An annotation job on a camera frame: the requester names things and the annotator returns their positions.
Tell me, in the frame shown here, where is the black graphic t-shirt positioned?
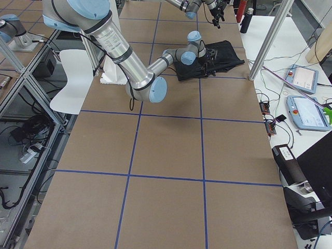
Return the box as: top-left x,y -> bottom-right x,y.
173,40 -> 245,81

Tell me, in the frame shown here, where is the white plastic chair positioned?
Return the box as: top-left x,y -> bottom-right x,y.
50,49 -> 93,115

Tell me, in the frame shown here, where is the red bottle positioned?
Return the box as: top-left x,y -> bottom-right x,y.
236,0 -> 247,23

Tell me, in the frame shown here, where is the brown paper table mat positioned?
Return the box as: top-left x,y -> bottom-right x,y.
24,2 -> 299,249

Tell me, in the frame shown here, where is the light blue teach pendant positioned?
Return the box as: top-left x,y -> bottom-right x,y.
286,95 -> 331,131
285,64 -> 319,94

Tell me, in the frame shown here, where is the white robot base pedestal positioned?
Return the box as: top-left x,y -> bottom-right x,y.
100,56 -> 127,85

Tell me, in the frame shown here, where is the dark brown box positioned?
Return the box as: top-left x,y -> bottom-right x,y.
272,144 -> 306,185

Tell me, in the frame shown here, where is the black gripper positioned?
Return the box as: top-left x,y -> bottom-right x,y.
198,43 -> 218,68
210,5 -> 225,26

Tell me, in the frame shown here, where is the orange usb hub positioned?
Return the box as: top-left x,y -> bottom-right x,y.
265,120 -> 276,137
259,102 -> 270,115

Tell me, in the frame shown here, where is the black monitor stand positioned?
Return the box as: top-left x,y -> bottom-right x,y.
283,132 -> 331,240

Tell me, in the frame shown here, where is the black water bottle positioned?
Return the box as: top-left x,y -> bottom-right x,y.
240,8 -> 254,34

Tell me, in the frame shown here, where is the aluminium frame post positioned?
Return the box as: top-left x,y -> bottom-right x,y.
248,0 -> 294,81

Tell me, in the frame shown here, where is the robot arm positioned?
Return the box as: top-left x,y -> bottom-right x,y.
166,0 -> 227,29
43,1 -> 209,103

